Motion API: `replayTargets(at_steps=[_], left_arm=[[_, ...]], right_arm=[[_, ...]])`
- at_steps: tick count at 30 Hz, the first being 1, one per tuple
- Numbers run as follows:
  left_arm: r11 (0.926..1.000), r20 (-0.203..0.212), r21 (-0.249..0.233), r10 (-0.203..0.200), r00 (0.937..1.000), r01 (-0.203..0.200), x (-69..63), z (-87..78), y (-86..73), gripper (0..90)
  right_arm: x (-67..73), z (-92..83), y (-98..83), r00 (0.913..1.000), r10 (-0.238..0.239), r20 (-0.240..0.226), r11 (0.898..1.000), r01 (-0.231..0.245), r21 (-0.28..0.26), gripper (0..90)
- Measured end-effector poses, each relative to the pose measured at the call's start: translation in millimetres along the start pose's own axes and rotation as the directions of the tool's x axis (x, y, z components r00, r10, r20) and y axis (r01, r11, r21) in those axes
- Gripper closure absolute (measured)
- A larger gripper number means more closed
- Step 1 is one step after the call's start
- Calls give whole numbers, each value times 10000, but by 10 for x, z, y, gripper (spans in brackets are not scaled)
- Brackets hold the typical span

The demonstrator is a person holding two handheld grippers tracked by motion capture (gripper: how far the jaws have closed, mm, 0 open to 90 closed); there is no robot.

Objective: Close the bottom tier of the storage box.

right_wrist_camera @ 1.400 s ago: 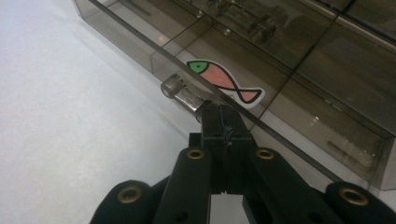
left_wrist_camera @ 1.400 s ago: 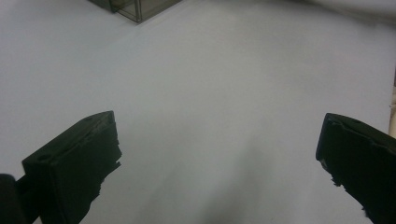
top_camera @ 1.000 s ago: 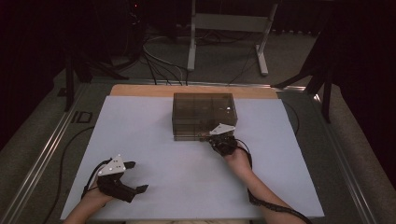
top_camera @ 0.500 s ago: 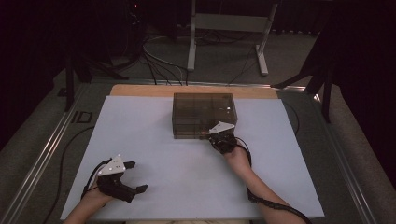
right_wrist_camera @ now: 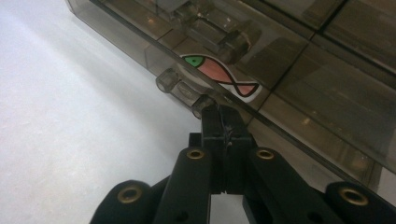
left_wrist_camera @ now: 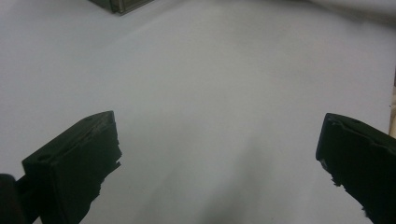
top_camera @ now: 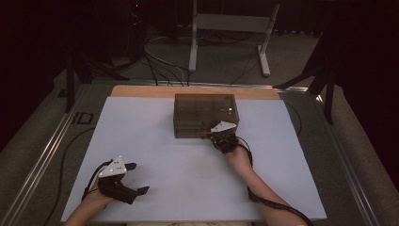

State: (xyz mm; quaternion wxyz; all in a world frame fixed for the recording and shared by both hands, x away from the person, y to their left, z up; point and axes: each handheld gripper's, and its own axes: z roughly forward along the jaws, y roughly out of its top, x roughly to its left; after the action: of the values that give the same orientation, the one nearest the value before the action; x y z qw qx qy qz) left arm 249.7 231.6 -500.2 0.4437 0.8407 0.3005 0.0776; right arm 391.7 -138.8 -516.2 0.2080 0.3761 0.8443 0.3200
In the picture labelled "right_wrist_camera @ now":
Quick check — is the fish sticker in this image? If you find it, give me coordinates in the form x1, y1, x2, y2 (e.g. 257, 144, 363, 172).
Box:
180, 53, 263, 104

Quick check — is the white table board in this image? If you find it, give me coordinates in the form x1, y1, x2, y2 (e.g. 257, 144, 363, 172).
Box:
0, 0, 396, 224

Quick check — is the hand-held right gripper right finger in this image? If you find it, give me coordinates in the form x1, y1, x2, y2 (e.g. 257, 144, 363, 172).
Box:
224, 105, 258, 195

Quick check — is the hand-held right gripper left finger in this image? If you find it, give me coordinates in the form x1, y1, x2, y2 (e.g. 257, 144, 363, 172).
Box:
187, 104, 227, 194

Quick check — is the smoky transparent drawer box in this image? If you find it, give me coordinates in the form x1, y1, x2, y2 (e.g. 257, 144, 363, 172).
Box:
242, 0, 396, 76

